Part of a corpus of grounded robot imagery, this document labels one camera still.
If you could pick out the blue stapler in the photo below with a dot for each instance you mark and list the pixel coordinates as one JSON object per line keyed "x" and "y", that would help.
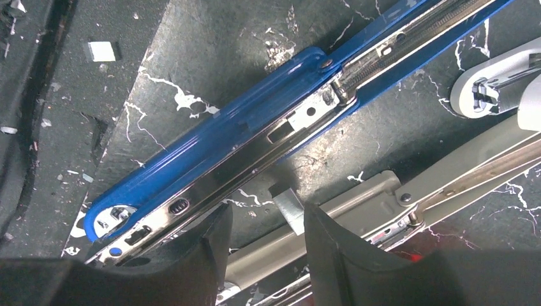
{"x": 292, "y": 106}

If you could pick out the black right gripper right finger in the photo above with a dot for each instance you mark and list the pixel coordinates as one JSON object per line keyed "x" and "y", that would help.
{"x": 347, "y": 270}

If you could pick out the loose staple strip on mat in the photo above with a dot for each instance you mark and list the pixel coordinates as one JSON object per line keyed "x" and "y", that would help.
{"x": 100, "y": 51}

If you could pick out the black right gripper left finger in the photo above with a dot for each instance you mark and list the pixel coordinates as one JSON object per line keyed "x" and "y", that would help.
{"x": 189, "y": 270}

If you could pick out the silver staple strip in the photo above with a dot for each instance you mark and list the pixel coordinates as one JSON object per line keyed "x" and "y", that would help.
{"x": 291, "y": 209}

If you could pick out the black silver stapler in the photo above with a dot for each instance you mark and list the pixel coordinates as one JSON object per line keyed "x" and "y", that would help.
{"x": 387, "y": 213}

